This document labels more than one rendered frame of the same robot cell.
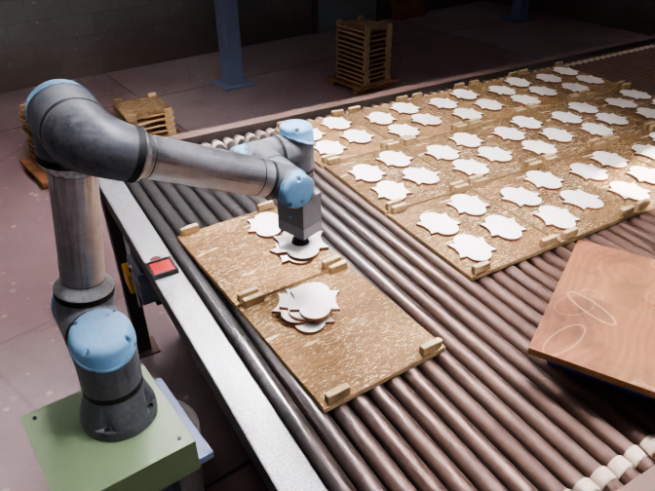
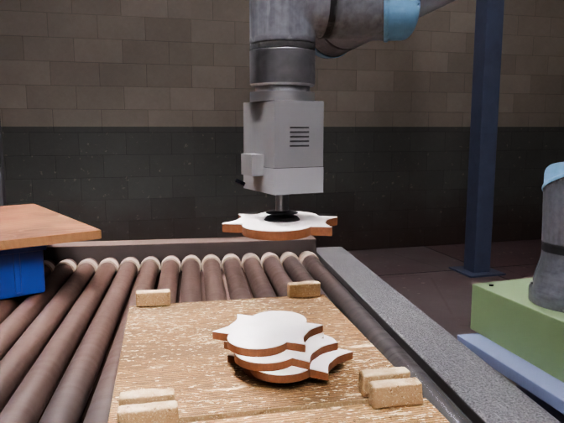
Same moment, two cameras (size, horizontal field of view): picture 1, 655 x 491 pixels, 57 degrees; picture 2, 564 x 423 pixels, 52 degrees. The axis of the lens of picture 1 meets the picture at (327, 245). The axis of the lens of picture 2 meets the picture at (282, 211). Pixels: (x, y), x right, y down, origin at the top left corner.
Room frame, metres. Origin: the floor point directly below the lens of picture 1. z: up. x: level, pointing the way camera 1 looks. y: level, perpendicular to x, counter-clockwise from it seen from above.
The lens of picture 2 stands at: (1.86, 0.32, 1.24)
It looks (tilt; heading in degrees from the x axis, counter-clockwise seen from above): 8 degrees down; 202
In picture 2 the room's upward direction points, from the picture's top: straight up
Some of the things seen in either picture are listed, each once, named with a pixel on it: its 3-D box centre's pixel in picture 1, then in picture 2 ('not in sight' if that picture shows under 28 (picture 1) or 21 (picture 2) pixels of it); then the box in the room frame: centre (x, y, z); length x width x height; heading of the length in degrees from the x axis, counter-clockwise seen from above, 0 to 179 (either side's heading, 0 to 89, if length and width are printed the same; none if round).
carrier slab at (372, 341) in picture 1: (337, 328); (246, 346); (1.15, -0.03, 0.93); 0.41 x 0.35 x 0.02; 33
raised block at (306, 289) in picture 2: (337, 394); (304, 289); (0.91, -0.02, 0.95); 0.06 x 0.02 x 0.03; 123
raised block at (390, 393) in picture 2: (248, 294); (395, 392); (1.26, 0.21, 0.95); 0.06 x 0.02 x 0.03; 124
